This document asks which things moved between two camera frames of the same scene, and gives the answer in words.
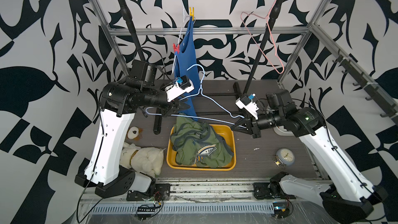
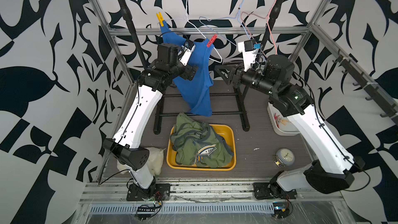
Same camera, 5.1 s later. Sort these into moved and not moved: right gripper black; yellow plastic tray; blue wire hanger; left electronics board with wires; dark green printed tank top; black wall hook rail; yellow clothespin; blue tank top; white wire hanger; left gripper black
Moved: white wire hanger; blue wire hanger; right gripper black; yellow clothespin; left gripper black; blue tank top
Not moved: black wall hook rail; dark green printed tank top; yellow plastic tray; left electronics board with wires
